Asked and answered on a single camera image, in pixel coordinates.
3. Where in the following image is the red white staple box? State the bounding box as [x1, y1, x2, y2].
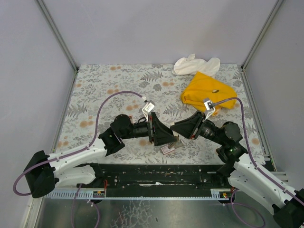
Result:
[161, 145, 175, 155]

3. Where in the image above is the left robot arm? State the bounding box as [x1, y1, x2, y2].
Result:
[24, 112, 177, 198]

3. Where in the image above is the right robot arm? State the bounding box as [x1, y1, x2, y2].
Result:
[170, 112, 304, 228]

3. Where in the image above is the yellow cloth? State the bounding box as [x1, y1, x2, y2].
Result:
[180, 72, 237, 112]

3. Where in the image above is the white cloth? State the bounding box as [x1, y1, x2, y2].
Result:
[172, 54, 220, 76]

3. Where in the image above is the floral table mat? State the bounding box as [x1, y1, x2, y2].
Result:
[48, 63, 276, 171]

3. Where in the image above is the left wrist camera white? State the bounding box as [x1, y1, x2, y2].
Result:
[142, 96, 155, 121]

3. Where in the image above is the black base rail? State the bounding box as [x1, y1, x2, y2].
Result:
[81, 163, 231, 190]

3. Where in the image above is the white slotted cable duct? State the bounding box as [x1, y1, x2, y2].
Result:
[46, 186, 230, 200]

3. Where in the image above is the left floor purple cable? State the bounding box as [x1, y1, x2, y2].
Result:
[71, 184, 102, 228]

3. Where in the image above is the right aluminium frame post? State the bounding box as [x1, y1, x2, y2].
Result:
[241, 0, 285, 71]

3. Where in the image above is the aluminium frame post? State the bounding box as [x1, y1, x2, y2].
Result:
[35, 0, 79, 72]
[241, 0, 285, 71]

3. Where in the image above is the left aluminium frame post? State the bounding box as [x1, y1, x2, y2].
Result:
[35, 0, 79, 72]

